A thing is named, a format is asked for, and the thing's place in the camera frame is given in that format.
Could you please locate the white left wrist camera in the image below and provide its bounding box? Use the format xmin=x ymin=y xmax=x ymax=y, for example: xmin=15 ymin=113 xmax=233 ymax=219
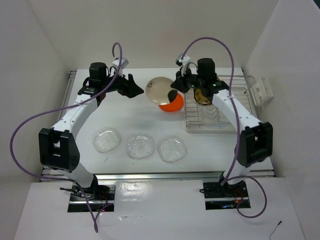
xmin=112 ymin=57 xmax=129 ymax=77

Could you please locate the orange plate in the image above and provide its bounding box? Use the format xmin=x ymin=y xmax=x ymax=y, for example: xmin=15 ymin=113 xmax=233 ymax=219
xmin=159 ymin=93 xmax=184 ymax=113

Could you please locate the thin black wire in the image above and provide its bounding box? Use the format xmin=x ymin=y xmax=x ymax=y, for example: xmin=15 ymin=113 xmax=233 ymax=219
xmin=269 ymin=220 xmax=283 ymax=238

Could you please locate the cream plate with black patch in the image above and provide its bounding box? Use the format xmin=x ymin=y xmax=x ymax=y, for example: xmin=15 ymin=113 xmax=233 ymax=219
xmin=144 ymin=77 xmax=178 ymax=106

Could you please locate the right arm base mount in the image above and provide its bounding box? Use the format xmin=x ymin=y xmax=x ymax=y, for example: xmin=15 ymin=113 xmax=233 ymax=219
xmin=199 ymin=181 xmax=251 ymax=210

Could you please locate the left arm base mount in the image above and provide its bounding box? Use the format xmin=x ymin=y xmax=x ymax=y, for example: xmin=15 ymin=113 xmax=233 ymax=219
xmin=59 ymin=184 xmax=116 ymax=213

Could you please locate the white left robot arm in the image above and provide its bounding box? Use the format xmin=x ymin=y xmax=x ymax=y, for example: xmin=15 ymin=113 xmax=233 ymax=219
xmin=38 ymin=58 xmax=144 ymax=200

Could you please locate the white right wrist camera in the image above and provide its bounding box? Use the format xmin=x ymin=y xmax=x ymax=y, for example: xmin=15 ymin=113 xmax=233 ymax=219
xmin=175 ymin=53 xmax=191 ymax=76

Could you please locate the metal wire dish rack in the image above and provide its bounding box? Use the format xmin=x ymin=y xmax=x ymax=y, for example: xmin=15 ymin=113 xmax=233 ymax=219
xmin=184 ymin=75 xmax=257 ymax=134

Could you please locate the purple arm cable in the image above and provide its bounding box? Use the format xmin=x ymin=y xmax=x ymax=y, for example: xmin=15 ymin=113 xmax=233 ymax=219
xmin=181 ymin=37 xmax=268 ymax=219
xmin=9 ymin=42 xmax=124 ymax=233

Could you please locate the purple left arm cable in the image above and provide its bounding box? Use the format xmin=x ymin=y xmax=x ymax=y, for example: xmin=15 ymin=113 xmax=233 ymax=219
xmin=9 ymin=42 xmax=124 ymax=233

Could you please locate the clear glass plate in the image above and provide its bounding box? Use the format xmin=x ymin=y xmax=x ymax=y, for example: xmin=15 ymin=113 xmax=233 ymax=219
xmin=126 ymin=134 xmax=155 ymax=160
xmin=157 ymin=135 xmax=188 ymax=164
xmin=92 ymin=127 xmax=122 ymax=154

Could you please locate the brown patterned plate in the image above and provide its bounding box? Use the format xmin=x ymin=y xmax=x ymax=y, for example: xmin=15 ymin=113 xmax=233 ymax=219
xmin=193 ymin=87 xmax=213 ymax=106

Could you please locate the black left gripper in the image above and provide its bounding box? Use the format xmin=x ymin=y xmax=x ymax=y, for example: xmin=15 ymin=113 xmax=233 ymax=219
xmin=101 ymin=67 xmax=144 ymax=99

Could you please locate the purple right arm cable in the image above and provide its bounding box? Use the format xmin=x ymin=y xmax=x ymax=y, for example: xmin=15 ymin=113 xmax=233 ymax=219
xmin=181 ymin=37 xmax=268 ymax=219

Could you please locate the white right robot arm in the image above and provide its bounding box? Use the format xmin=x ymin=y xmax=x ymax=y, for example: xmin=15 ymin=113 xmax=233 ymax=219
xmin=171 ymin=56 xmax=273 ymax=197

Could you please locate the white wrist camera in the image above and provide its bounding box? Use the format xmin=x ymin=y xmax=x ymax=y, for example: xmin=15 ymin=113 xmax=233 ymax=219
xmin=112 ymin=57 xmax=129 ymax=77
xmin=175 ymin=53 xmax=191 ymax=76

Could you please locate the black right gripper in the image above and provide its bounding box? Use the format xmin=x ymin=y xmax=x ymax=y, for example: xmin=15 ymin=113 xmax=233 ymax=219
xmin=171 ymin=65 xmax=205 ymax=94

